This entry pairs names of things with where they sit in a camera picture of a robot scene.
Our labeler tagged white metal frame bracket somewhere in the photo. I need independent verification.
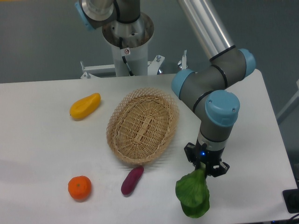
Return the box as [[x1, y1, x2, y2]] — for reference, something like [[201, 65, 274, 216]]
[[80, 49, 189, 79]]

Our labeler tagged woven wicker basket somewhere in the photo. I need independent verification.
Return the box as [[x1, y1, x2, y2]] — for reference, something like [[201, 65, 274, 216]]
[[106, 88, 179, 165]]

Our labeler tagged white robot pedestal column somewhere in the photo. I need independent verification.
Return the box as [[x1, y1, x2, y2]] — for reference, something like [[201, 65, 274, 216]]
[[102, 13, 154, 63]]

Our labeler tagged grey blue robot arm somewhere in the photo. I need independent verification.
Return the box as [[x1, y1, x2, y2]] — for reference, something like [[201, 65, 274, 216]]
[[75, 0, 256, 177]]

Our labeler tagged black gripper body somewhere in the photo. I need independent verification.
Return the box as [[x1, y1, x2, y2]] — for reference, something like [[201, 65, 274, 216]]
[[196, 141, 224, 169]]

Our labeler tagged yellow mango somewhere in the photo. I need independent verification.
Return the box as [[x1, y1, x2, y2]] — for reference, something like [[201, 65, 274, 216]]
[[70, 93, 101, 120]]

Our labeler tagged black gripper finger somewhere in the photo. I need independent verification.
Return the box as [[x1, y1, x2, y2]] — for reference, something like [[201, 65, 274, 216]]
[[206, 162, 230, 177], [184, 142, 199, 169]]

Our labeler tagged black device at table edge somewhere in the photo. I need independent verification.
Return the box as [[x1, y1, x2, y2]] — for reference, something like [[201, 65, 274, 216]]
[[282, 189, 299, 214]]

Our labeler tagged purple sweet potato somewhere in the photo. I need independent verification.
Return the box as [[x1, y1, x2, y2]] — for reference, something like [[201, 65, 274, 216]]
[[121, 166, 144, 196]]

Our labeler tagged black cable on pedestal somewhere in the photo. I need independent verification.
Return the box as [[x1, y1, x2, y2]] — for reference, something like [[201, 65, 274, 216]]
[[119, 37, 135, 77]]

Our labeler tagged green bok choy vegetable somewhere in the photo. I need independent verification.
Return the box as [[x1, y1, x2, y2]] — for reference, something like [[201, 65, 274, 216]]
[[175, 168, 210, 218]]

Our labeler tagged orange tangerine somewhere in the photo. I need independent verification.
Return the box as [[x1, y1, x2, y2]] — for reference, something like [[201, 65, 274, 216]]
[[68, 175, 92, 201]]

